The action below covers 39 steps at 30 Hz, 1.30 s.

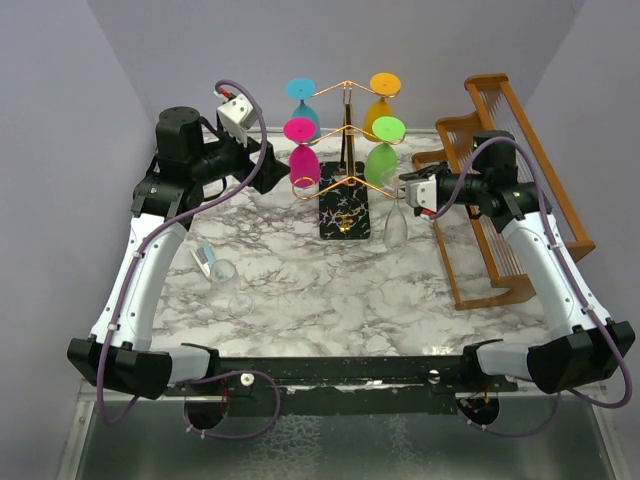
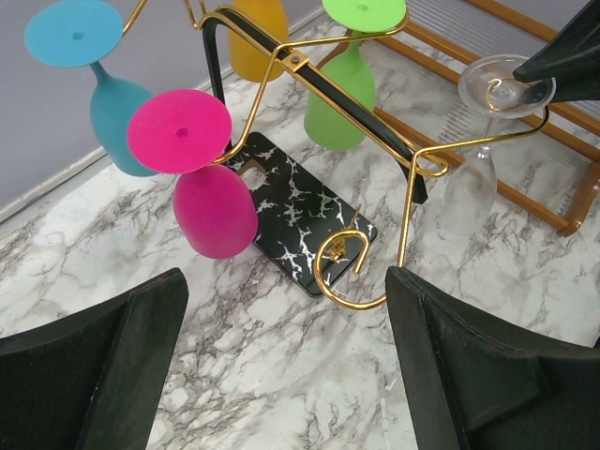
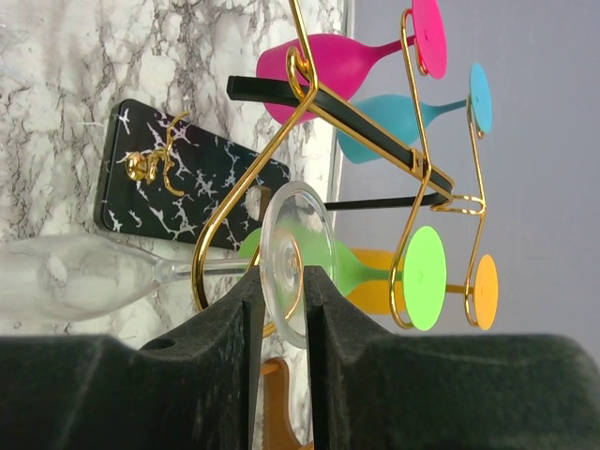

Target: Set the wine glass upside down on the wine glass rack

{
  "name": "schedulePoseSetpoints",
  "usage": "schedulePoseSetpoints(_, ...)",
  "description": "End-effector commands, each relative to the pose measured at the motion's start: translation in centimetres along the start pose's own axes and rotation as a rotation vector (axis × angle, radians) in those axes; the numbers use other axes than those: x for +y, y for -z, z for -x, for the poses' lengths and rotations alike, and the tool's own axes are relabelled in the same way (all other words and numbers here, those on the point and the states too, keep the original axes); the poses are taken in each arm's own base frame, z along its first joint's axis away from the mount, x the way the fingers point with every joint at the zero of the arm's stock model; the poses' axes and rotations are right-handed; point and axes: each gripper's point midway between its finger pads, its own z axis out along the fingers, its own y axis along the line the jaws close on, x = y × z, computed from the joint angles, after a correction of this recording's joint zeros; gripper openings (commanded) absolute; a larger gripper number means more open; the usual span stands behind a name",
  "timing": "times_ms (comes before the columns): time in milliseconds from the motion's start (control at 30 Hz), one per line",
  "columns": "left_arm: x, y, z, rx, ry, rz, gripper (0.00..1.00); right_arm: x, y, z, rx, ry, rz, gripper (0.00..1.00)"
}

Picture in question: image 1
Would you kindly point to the clear wine glass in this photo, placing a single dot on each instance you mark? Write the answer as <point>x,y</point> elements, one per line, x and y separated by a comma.
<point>225,284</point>

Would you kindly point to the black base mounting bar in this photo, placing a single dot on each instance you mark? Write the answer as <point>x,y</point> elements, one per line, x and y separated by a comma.
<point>327,386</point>

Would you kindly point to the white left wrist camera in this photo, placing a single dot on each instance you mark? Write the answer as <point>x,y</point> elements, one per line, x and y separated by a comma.
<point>236,115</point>

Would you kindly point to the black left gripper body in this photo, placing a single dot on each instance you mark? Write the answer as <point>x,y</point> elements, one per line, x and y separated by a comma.
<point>226,157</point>

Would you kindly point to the green wine glass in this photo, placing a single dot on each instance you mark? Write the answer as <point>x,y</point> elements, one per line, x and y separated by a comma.
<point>390,131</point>

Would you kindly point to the orange wine glass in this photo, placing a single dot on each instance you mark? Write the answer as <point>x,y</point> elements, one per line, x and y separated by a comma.
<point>385,85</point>

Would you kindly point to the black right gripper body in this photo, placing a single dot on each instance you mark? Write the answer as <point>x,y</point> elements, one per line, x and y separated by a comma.
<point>468,190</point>

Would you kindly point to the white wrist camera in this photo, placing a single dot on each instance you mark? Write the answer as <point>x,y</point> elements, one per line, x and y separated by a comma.
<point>236,115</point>
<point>421,196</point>

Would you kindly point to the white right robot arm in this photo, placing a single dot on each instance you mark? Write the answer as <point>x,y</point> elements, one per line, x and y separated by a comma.
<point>585,345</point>

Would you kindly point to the pink wine glass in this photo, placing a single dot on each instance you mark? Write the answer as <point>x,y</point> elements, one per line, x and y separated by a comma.
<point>304,165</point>

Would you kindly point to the small blue white card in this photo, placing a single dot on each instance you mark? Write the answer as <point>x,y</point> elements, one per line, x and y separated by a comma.
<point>204,257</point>

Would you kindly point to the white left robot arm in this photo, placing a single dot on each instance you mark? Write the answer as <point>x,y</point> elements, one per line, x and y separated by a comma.
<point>117,354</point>

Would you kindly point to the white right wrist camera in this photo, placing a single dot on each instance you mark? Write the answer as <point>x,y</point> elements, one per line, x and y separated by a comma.
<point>421,196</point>

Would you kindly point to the wooden tiered shelf rack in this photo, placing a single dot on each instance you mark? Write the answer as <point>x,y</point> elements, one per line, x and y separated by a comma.
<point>499,186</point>

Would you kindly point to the gold wine glass rack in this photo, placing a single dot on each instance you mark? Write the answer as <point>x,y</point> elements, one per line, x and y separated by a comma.
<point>342,192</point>

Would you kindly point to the clear champagne flute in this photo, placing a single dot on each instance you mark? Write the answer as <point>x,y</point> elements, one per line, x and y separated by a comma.
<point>396,228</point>

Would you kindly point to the blue wine glass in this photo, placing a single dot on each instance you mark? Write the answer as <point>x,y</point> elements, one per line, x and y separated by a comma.
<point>302,89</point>

